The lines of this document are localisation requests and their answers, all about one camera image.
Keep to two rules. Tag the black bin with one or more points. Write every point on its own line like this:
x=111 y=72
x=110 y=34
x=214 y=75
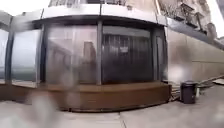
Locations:
x=188 y=92

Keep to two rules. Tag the glass pavilion with wooden base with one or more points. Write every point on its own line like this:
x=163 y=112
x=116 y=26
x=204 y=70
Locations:
x=126 y=60

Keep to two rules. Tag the balcony railing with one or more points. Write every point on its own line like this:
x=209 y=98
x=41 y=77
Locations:
x=186 y=13

